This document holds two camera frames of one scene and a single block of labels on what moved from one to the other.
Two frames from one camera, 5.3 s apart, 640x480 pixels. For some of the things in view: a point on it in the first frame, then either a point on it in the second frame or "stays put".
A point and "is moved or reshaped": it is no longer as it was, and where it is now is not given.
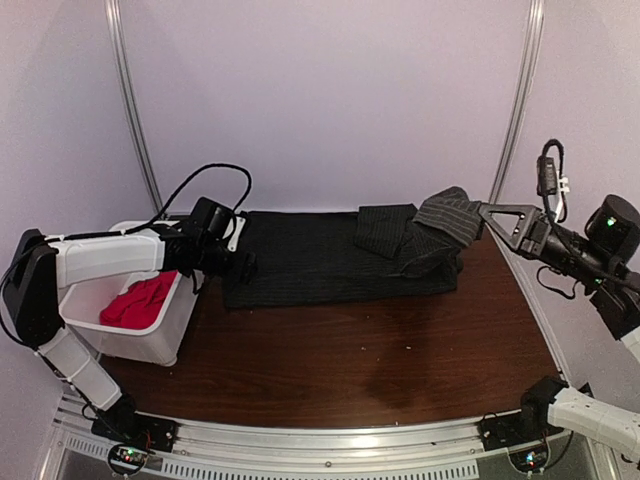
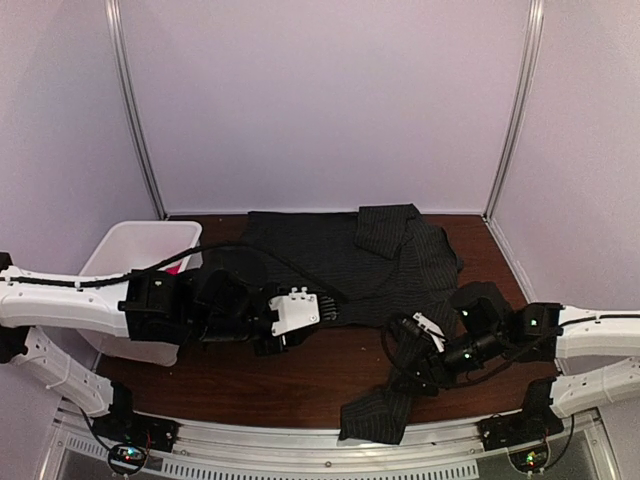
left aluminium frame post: [131, 100] stays put
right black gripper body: [536, 246] → [431, 361]
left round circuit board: [127, 460] stays put
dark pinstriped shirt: [390, 249] is moved or reshaped
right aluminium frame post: [530, 56] stays put
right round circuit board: [530, 460] stays put
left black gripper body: [210, 262] → [221, 329]
